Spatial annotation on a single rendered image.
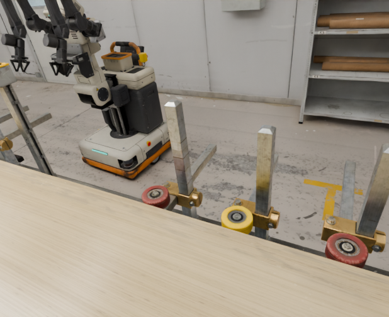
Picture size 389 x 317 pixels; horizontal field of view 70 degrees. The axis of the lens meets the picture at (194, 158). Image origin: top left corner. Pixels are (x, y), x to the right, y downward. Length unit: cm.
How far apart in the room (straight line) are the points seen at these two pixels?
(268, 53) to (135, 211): 285
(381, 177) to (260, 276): 32
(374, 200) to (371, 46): 266
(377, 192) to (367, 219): 8
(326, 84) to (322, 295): 293
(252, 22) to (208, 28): 53
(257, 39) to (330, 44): 74
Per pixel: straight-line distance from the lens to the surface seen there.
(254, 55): 346
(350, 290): 66
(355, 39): 328
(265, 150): 69
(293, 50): 336
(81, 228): 82
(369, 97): 345
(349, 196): 92
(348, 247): 71
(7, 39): 223
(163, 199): 80
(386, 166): 68
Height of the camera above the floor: 143
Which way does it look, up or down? 34 degrees down
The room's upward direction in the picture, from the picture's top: 7 degrees counter-clockwise
